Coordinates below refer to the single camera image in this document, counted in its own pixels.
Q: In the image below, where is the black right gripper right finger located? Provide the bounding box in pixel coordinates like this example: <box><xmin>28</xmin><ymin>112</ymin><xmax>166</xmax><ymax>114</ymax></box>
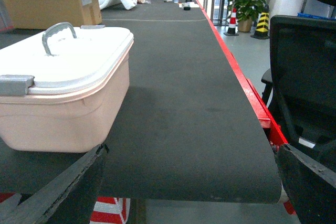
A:
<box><xmin>276</xmin><ymin>144</ymin><xmax>335</xmax><ymax>223</ymax></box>

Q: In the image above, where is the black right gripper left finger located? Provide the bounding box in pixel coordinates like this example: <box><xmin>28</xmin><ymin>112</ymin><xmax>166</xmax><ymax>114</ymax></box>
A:
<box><xmin>1</xmin><ymin>144</ymin><xmax>109</xmax><ymax>223</ymax></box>

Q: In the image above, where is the white box lid grey handle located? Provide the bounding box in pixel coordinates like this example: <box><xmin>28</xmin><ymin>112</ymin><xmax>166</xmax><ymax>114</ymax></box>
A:
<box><xmin>1</xmin><ymin>25</ymin><xmax>134</xmax><ymax>97</ymax></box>

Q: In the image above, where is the pink plastic storage box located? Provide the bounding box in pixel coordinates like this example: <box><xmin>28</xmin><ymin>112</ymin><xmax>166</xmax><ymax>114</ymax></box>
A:
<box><xmin>1</xmin><ymin>43</ymin><xmax>133</xmax><ymax>153</ymax></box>

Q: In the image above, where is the red white cone at left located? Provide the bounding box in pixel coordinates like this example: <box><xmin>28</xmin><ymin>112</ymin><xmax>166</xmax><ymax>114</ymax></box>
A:
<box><xmin>0</xmin><ymin>193</ymin><xmax>131</xmax><ymax>224</ymax></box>

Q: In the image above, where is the black office chair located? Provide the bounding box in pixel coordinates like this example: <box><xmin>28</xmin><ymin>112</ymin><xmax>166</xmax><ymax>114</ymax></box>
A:
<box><xmin>269</xmin><ymin>15</ymin><xmax>335</xmax><ymax>170</ymax></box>

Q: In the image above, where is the yellow black striped bollard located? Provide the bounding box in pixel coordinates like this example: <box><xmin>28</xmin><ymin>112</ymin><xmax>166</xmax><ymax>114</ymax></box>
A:
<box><xmin>251</xmin><ymin>4</ymin><xmax>269</xmax><ymax>40</ymax></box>

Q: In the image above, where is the red white traffic cone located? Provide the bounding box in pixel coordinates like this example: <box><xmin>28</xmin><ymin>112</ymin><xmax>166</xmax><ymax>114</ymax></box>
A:
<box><xmin>224</xmin><ymin>8</ymin><xmax>238</xmax><ymax>36</ymax></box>

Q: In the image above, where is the red frame conveyor table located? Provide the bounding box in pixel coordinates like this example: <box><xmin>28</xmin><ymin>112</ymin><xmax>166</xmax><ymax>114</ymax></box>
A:
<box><xmin>0</xmin><ymin>0</ymin><xmax>297</xmax><ymax>216</ymax></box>

